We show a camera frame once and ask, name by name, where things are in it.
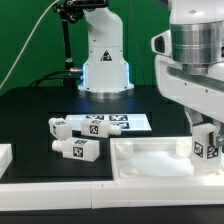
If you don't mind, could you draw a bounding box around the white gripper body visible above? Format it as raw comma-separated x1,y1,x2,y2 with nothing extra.
151,30,224,123

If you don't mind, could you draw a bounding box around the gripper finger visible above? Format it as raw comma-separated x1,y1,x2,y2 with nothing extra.
213,121,224,147
184,107,203,128

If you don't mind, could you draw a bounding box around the white square tabletop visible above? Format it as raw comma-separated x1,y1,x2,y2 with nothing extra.
109,135,224,183

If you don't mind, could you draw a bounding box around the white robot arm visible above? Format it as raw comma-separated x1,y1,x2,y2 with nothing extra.
80,0,224,146

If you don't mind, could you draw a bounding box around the white marker base sheet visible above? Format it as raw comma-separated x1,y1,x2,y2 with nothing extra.
65,114,151,131

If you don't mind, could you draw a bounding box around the white front obstacle bar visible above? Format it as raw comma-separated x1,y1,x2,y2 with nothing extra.
0,176,224,211

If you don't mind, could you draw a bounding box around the white obstacle bar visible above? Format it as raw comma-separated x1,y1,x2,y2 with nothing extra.
0,144,13,179
0,176,224,211

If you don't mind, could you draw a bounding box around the white left obstacle bar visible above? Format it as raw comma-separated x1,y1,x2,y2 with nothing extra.
0,144,13,179

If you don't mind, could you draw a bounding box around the black cable bundle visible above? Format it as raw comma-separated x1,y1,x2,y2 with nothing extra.
28,68,83,88

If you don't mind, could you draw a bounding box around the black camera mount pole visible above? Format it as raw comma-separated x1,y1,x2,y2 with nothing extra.
53,0,109,88

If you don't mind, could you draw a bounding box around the grey cable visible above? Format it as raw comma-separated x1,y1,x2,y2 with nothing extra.
0,0,62,91

